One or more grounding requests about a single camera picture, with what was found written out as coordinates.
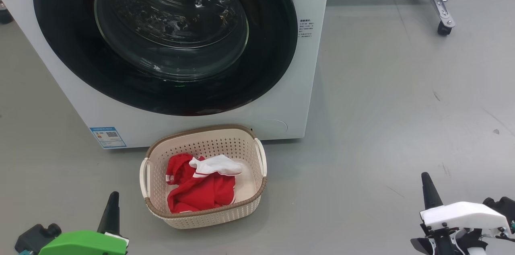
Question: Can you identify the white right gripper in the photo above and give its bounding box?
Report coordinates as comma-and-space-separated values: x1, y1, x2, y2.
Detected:
420, 172, 513, 235

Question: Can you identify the dark round glass washer door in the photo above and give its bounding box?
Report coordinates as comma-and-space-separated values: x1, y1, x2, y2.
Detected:
33, 0, 299, 117

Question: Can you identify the red and white garment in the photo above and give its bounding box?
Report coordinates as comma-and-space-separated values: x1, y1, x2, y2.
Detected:
166, 153, 243, 214

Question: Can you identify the cream perforated laundry basket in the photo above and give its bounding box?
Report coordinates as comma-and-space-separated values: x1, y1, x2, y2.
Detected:
140, 124, 268, 230

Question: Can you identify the white front-load washing machine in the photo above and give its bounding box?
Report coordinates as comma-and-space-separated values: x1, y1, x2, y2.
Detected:
0, 0, 333, 149

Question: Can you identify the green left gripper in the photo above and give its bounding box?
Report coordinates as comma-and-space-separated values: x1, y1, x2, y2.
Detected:
38, 191, 130, 255

